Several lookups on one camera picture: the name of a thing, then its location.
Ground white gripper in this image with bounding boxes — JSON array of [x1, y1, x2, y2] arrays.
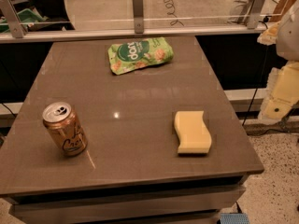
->
[[257, 7, 299, 120]]

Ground orange soda can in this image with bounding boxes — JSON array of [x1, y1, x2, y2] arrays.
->
[[42, 102, 88, 157]]

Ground green rice chip bag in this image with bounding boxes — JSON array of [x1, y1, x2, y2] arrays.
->
[[107, 37, 174, 75]]

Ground person legs in background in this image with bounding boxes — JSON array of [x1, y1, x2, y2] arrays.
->
[[227, 0, 252, 23]]

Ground yellow sponge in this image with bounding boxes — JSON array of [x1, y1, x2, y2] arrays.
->
[[174, 111, 212, 154]]

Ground blue mat corner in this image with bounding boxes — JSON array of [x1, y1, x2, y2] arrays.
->
[[220, 213, 249, 224]]

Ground glass barrier panel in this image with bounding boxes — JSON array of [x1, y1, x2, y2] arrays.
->
[[0, 0, 299, 34]]

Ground green bin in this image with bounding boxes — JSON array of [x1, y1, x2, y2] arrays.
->
[[0, 7, 45, 34]]

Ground black hanging cable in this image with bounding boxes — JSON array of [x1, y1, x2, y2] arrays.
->
[[241, 16, 271, 127]]

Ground right metal railing bracket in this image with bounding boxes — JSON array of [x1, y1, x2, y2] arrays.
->
[[246, 0, 265, 29]]

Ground metal railing bracket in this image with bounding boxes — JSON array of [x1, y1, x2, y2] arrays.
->
[[246, 0, 265, 29], [132, 0, 144, 34], [0, 0, 25, 38]]

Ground black coiled cord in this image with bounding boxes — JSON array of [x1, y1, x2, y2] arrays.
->
[[156, 0, 185, 27]]

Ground middle metal railing bracket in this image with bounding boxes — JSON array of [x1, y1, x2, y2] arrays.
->
[[132, 0, 144, 34]]

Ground left metal railing bracket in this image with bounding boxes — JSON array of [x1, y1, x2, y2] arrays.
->
[[0, 0, 25, 38]]

